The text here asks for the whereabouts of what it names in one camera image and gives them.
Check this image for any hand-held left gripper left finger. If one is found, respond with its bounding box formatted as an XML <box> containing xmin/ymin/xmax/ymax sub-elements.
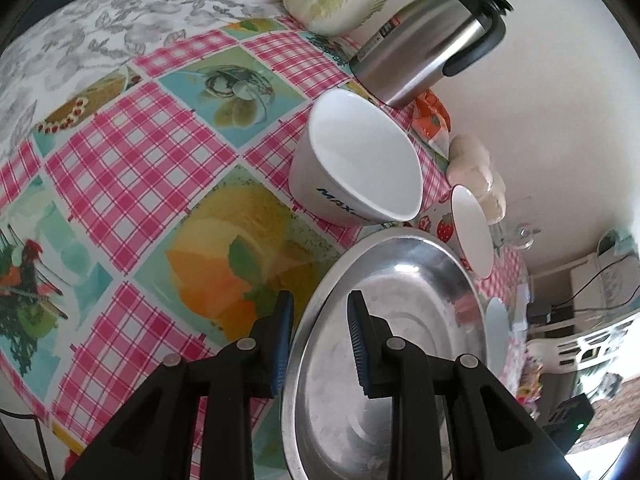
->
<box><xmin>62</xmin><ymin>290</ymin><xmax>296</xmax><ymax>480</ymax></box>

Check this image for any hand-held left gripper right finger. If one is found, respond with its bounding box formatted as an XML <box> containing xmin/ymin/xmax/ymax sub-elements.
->
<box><xmin>346</xmin><ymin>290</ymin><xmax>576</xmax><ymax>480</ymax></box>

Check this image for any stainless steel plate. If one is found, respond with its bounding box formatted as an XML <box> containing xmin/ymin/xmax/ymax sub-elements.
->
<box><xmin>281</xmin><ymin>234</ymin><xmax>488</xmax><ymax>480</ymax></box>

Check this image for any large white bowl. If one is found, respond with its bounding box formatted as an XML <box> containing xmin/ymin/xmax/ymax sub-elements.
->
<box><xmin>288</xmin><ymin>89</ymin><xmax>423</xmax><ymax>225</ymax></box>

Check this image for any strawberry print bowl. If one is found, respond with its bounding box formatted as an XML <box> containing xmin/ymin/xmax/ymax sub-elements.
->
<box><xmin>417</xmin><ymin>185</ymin><xmax>496</xmax><ymax>279</ymax></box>

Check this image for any clear glass jar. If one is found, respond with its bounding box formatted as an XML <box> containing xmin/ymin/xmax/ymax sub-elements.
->
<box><xmin>500</xmin><ymin>220</ymin><xmax>542</xmax><ymax>252</ymax></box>

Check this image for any bag of white buns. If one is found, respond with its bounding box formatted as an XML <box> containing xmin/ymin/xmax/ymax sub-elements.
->
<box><xmin>446</xmin><ymin>134</ymin><xmax>507</xmax><ymax>225</ymax></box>

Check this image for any black box with green light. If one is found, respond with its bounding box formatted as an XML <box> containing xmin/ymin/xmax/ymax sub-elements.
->
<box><xmin>542</xmin><ymin>392</ymin><xmax>596</xmax><ymax>456</ymax></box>

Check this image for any white plastic chair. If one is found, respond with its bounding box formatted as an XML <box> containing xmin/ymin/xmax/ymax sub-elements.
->
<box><xmin>527</xmin><ymin>317</ymin><xmax>640</xmax><ymax>376</ymax></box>

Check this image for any orange snack packet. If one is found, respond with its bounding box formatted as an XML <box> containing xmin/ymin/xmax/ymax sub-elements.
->
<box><xmin>412</xmin><ymin>90</ymin><xmax>451</xmax><ymax>153</ymax></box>

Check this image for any white cabinet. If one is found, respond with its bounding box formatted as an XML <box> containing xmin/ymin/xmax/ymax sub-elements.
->
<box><xmin>570</xmin><ymin>252</ymin><xmax>640</xmax><ymax>311</ymax></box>

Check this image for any stainless steel thermos jug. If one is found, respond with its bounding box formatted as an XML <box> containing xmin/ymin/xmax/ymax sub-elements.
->
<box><xmin>348</xmin><ymin>0</ymin><xmax>514</xmax><ymax>109</ymax></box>

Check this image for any grey floral tablecloth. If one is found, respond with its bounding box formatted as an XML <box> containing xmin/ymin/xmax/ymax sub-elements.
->
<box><xmin>0</xmin><ymin>0</ymin><xmax>296</xmax><ymax>161</ymax></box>

